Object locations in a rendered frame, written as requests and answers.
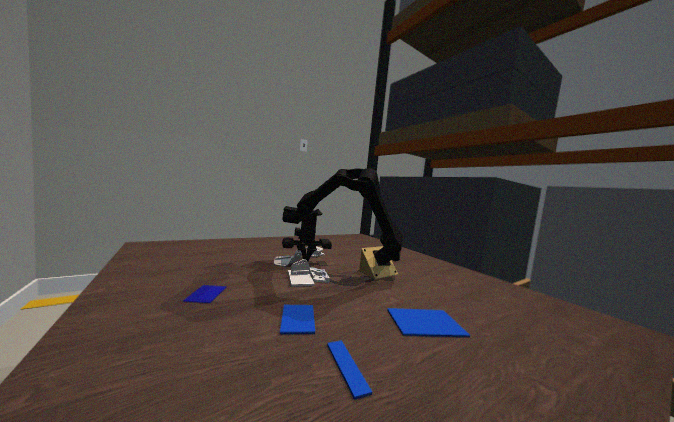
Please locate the blue flat rectangular plate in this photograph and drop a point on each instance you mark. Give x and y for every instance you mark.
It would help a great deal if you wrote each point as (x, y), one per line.
(426, 323)
(205, 294)
(298, 319)

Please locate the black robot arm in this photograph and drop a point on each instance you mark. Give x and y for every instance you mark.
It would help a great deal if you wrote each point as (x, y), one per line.
(368, 186)

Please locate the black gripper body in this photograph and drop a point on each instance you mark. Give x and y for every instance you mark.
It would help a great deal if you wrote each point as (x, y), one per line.
(307, 237)

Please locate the blue flat bar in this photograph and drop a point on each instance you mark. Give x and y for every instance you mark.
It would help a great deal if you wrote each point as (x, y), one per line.
(350, 372)

